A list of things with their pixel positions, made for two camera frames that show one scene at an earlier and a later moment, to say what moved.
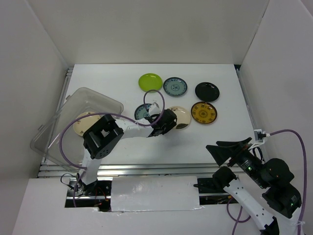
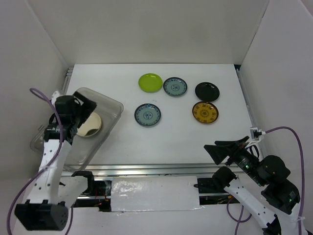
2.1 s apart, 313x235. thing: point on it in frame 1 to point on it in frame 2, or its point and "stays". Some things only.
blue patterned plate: [142, 111] stays
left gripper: [172, 124] to [87, 107]
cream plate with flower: [183, 118] to [91, 127]
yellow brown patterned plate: [204, 112] stays
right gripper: [222, 149] stays
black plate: [207, 91] stays
